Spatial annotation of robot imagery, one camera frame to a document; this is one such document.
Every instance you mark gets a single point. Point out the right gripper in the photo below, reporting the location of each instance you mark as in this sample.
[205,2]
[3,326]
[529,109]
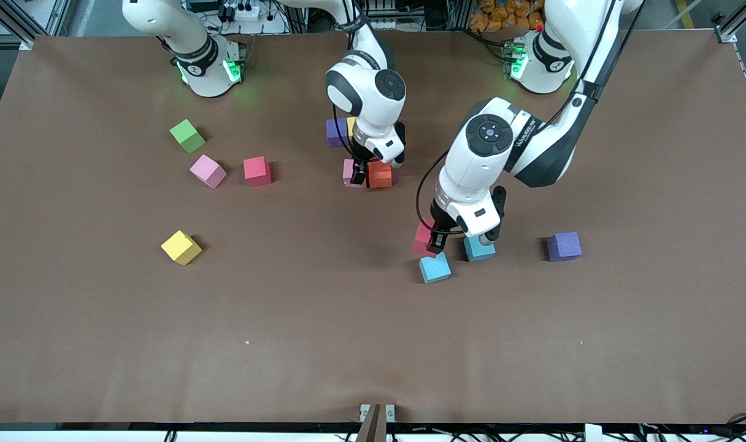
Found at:
[360,163]

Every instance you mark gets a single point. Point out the pink foam cube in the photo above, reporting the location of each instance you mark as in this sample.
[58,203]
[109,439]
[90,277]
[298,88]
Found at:
[208,171]
[347,175]

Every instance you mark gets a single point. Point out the orange toy pile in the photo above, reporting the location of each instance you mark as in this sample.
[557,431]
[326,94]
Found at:
[502,15]

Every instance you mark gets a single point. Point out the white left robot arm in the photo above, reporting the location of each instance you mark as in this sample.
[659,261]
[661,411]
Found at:
[465,178]

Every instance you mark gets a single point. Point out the green foam cube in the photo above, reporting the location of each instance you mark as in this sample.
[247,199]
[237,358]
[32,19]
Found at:
[188,136]

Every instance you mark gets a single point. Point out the metal edge bracket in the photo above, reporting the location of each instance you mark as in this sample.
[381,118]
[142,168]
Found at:
[376,430]

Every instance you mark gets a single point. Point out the cyan foam cube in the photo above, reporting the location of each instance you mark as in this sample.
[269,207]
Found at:
[480,252]
[435,269]

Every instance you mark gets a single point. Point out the brown table mat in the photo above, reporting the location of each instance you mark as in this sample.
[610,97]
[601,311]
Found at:
[348,344]

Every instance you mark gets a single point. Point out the aluminium frame post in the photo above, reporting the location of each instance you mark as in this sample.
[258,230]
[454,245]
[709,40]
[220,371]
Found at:
[8,21]
[726,31]

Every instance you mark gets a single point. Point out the yellow foam cube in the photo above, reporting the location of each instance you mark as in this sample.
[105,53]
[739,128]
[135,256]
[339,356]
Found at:
[351,126]
[181,248]

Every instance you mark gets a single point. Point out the white power strip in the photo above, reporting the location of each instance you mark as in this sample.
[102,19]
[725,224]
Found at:
[256,26]

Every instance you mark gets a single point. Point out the purple foam cube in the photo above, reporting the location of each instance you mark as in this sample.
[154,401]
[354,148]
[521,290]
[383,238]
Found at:
[342,132]
[564,247]

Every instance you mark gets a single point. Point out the white paper label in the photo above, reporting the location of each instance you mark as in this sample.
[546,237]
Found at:
[592,433]

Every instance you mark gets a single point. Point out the orange foam cube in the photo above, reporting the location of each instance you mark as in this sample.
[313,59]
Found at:
[380,175]

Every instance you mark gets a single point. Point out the red foam cube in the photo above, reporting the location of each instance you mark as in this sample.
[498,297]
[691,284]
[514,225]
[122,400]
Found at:
[421,239]
[257,172]

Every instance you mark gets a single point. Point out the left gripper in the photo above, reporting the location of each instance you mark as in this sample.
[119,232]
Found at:
[438,238]

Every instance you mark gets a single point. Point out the grey equipment rack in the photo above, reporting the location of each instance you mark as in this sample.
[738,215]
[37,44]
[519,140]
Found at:
[391,12]

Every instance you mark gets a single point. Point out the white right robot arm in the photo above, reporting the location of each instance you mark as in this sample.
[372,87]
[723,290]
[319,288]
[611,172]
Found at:
[361,104]

